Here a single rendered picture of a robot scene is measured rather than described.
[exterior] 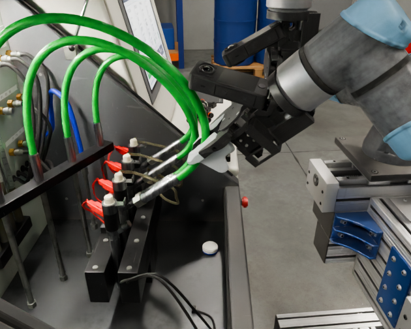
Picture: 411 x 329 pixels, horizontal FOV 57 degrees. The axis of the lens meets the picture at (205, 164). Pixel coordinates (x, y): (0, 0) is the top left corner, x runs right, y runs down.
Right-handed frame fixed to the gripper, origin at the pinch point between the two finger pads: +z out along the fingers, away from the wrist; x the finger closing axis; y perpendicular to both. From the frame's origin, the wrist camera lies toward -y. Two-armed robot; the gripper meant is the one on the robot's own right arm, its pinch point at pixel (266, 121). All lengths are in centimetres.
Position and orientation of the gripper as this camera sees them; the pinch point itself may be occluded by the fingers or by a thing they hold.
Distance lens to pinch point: 75.1
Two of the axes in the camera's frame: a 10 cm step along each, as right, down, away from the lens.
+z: 0.0, 8.8, 4.8
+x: 0.2, -4.8, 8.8
